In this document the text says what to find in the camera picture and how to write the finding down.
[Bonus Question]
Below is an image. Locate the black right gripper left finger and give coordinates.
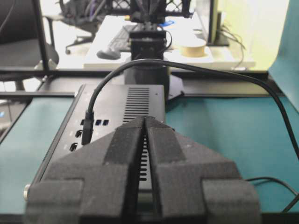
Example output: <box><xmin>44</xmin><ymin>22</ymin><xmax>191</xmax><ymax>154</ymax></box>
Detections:
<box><xmin>25</xmin><ymin>117</ymin><xmax>144</xmax><ymax>224</ymax></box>

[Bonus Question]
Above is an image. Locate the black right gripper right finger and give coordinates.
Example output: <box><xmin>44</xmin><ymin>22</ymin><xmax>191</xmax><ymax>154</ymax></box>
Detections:
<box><xmin>145</xmin><ymin>117</ymin><xmax>261</xmax><ymax>224</ymax></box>

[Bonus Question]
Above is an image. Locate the grey computer mouse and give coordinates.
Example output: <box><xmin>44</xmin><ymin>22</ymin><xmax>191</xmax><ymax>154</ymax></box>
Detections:
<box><xmin>96</xmin><ymin>48</ymin><xmax>121</xmax><ymax>60</ymax></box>

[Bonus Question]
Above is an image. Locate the brown tape roll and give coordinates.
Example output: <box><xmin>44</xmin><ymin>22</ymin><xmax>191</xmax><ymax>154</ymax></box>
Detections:
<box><xmin>178</xmin><ymin>39</ymin><xmax>206</xmax><ymax>57</ymax></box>

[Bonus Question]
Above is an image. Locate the white desk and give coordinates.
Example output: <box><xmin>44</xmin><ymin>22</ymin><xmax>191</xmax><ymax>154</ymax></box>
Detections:
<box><xmin>83</xmin><ymin>10</ymin><xmax>256</xmax><ymax>70</ymax></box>

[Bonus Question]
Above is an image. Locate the black keyboard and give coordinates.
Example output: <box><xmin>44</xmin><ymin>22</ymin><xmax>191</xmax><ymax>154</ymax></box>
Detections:
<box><xmin>108</xmin><ymin>25</ymin><xmax>137</xmax><ymax>52</ymax></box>

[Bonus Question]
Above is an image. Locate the grey swivel chair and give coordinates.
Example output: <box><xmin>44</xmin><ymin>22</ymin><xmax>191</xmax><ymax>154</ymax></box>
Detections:
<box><xmin>43</xmin><ymin>0</ymin><xmax>110</xmax><ymax>56</ymax></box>

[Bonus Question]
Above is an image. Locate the black metal table frame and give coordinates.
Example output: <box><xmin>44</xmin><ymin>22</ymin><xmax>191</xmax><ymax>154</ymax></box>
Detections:
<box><xmin>0</xmin><ymin>0</ymin><xmax>293</xmax><ymax>136</ymax></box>

